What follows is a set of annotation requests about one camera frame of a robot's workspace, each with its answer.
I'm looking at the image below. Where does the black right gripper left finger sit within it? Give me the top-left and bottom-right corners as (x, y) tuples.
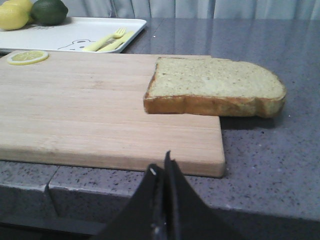
(96, 164), (166, 240)

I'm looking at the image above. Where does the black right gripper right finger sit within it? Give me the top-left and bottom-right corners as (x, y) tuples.
(164, 151), (245, 240)

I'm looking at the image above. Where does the bread slice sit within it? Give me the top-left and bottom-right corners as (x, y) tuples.
(143, 57), (287, 118)

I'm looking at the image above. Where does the white rectangular tray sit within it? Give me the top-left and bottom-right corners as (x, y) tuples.
(0, 17), (147, 53)

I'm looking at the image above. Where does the wooden cutting board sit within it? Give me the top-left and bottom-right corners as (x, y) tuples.
(0, 51), (226, 177)

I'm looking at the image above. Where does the yellow plastic knife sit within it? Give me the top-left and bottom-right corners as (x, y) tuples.
(98, 31), (135, 52)

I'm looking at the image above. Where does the yellow plastic fork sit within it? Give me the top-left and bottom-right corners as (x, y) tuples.
(82, 27), (126, 52)

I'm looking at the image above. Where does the yellow lemon slice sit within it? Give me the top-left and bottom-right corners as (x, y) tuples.
(7, 50), (50, 66)

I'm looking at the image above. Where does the grey curtain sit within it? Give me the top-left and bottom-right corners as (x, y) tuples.
(64, 0), (320, 20)

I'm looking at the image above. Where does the green lime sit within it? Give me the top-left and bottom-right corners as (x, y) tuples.
(30, 0), (69, 26)

